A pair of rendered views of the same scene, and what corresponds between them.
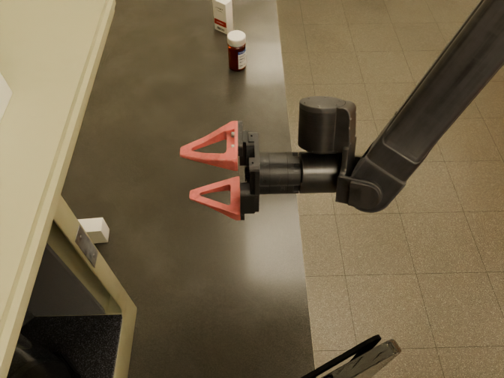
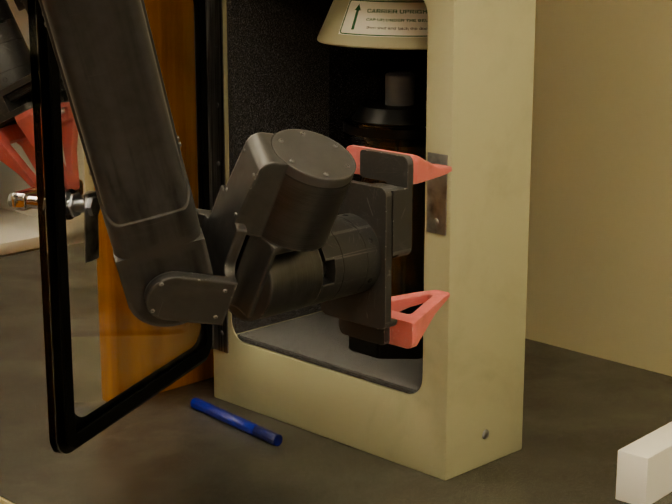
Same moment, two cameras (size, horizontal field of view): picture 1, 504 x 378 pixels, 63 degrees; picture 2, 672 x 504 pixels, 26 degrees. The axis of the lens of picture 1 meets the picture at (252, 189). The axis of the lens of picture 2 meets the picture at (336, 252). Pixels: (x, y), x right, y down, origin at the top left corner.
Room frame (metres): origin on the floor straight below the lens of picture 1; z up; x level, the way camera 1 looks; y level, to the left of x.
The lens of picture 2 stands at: (1.06, -0.71, 1.44)
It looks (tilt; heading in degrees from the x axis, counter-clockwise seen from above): 14 degrees down; 137
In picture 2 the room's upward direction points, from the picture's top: straight up
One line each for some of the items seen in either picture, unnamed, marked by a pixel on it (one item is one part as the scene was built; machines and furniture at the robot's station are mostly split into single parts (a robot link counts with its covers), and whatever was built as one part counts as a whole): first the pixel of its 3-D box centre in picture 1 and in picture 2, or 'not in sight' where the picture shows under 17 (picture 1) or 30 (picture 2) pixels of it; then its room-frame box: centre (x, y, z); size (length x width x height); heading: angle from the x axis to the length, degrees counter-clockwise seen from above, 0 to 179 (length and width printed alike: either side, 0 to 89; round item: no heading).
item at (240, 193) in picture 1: (221, 189); (402, 287); (0.34, 0.04, 1.17); 0.09 x 0.07 x 0.07; 92
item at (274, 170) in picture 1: (271, 172); (333, 257); (0.34, -0.03, 1.20); 0.07 x 0.07 x 0.10; 2
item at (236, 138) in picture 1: (217, 157); (402, 194); (0.34, 0.04, 1.24); 0.09 x 0.07 x 0.07; 92
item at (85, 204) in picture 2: not in sight; (85, 226); (0.06, -0.05, 1.18); 0.02 x 0.02 x 0.06; 26
